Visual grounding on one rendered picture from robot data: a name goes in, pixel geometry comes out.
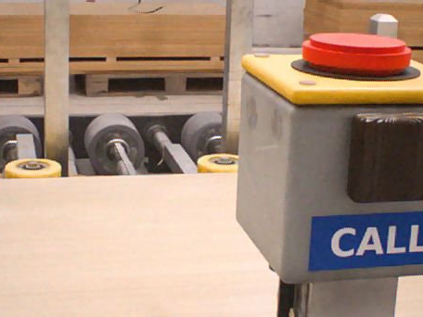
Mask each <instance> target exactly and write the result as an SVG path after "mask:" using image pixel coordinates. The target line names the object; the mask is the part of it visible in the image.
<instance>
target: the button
mask: <svg viewBox="0 0 423 317"><path fill-rule="evenodd" d="M411 54H412V50H410V49H409V48H408V47H405V42H402V41H401V40H398V39H394V38H388V37H381V36H376V35H368V34H358V33H324V34H314V35H312V36H310V41H307V42H303V44H302V53H301V57H302V58H303V59H304V60H306V61H309V65H310V66H311V67H313V68H314V69H319V70H325V71H329V72H334V73H340V74H357V75H392V74H397V73H400V72H403V71H404V68H406V67H408V66H410V61H411Z"/></svg>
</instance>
